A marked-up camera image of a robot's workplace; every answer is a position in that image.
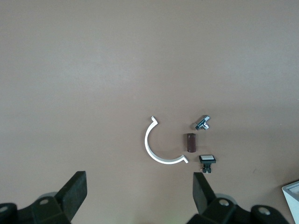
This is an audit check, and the white half-ring pipe clamp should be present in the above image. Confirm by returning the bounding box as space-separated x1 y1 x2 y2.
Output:
144 116 189 165

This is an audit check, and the chrome angle valve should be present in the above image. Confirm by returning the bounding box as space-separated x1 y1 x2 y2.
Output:
194 115 211 131

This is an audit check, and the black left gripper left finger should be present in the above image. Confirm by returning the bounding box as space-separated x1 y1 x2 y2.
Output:
0 171 87 224

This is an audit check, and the dark brown cylinder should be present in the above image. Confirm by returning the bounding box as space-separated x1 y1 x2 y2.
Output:
185 133 197 154

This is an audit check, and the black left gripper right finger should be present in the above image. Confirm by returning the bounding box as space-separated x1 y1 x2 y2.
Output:
188 172 288 224

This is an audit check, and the brown table cover sheet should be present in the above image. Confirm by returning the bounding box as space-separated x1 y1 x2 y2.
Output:
0 0 299 224

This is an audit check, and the black rectangular white-faced button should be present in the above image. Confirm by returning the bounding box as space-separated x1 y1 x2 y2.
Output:
199 154 217 175

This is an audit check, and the white drawer cabinet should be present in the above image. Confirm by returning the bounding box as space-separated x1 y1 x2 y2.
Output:
282 179 299 224

